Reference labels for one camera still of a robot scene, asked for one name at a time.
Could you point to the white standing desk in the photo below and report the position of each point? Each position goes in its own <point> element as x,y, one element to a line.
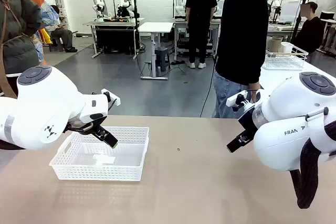
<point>155,27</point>

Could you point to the person's right forearm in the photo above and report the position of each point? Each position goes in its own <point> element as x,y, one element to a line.
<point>254,77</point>

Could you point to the black tripod stand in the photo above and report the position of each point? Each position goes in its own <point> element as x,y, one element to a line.
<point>299,16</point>

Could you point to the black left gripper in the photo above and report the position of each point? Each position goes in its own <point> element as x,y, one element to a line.
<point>80,126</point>

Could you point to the grey plastic stool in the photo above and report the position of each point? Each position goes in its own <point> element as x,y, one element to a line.
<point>162,58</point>

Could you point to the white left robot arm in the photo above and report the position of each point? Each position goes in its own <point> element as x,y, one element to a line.
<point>39,108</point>

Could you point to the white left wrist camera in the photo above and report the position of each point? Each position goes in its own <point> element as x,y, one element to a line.
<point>111,97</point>

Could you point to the person in black sweater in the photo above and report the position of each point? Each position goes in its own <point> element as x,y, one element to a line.
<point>241,30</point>

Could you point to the yellow cloth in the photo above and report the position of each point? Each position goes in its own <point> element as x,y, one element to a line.
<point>46,37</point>

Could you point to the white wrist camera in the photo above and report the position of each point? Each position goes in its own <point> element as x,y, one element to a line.
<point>111,97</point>
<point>235,99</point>

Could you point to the person's right hand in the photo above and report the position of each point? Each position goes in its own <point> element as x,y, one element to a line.
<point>255,96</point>

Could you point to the white cup in rack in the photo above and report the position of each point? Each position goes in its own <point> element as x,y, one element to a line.
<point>287,47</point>

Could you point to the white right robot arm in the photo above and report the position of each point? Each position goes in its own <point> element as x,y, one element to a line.
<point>286,119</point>

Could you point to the grey workbench with robots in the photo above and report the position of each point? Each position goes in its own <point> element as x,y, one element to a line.
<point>113,24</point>

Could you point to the white side table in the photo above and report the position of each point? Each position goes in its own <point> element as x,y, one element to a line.
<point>278,77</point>

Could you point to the seated person patterned jacket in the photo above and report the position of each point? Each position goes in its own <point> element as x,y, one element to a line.
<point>59,33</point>

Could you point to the standing person in black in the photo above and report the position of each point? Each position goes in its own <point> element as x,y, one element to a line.
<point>200,14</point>

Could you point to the seated person in black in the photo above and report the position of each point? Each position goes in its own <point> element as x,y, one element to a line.
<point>311,32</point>

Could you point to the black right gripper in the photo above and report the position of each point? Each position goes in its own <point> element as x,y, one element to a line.
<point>249,120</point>

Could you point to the brown cups in rack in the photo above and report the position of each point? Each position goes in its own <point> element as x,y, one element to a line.
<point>275,44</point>

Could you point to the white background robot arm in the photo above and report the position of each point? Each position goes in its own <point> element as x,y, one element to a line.
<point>273,1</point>
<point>97,3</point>
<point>180,1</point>

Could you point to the white perforated plastic basket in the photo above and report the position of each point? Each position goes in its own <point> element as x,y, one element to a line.
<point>126,166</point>

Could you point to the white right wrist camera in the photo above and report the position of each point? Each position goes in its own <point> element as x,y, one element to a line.
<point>235,99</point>

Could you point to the person in green jacket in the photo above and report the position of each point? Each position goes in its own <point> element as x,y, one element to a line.
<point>15,30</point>

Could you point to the white label in basket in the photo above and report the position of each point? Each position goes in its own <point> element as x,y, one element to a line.
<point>104,160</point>

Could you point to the white black background robot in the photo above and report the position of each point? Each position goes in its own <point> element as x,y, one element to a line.
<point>126,5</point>

